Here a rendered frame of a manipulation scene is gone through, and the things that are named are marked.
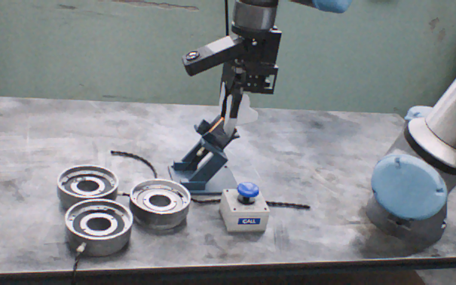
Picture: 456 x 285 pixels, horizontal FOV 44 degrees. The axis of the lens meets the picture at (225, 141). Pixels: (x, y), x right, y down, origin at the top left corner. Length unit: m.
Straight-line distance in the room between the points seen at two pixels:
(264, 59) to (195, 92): 1.69
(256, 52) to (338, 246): 0.37
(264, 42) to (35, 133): 0.53
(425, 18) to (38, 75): 1.85
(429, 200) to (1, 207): 0.69
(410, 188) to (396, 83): 2.17
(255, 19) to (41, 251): 0.51
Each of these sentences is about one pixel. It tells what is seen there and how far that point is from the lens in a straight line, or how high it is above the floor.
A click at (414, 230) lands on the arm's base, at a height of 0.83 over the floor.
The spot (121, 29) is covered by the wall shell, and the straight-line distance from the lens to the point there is 2.54.
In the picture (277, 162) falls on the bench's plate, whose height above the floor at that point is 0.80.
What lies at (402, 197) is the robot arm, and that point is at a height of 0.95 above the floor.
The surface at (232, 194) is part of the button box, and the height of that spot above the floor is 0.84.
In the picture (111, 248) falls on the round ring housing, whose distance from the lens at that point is 0.90.
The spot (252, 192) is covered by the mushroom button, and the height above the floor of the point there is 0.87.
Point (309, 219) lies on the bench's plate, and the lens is 1.07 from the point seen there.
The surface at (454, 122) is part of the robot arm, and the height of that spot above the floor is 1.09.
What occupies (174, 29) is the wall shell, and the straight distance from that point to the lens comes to 2.56.
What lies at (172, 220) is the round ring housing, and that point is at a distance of 0.96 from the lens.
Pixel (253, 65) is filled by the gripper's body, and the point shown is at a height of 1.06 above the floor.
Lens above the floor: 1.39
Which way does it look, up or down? 28 degrees down
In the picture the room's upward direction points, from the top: 10 degrees clockwise
